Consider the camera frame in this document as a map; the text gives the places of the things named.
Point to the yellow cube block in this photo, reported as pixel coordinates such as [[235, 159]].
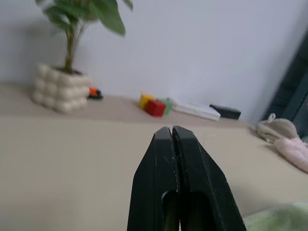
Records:
[[145, 100]]

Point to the dark window frame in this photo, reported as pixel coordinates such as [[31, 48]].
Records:
[[292, 79]]

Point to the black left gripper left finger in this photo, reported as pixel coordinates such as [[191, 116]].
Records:
[[154, 183]]

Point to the red cube block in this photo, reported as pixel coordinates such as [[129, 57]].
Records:
[[156, 107]]

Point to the beige cloth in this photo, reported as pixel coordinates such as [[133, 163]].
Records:
[[276, 130]]

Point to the light green towel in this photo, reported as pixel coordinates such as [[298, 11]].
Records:
[[281, 217]]

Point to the white flat box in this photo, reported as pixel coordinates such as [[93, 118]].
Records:
[[196, 109]]

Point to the green leafy plant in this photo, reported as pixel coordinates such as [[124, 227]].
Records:
[[81, 21]]

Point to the cream bubble plant pot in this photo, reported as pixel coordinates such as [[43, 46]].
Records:
[[60, 89]]

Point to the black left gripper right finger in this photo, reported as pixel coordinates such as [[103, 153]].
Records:
[[204, 183]]

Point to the orange and black small object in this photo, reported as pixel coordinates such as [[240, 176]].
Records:
[[94, 93]]

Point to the pink fluffy towel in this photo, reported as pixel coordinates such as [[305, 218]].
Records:
[[293, 151]]

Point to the green cube block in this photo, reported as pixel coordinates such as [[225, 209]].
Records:
[[167, 105]]

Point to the black flat box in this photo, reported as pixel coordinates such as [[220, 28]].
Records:
[[226, 111]]

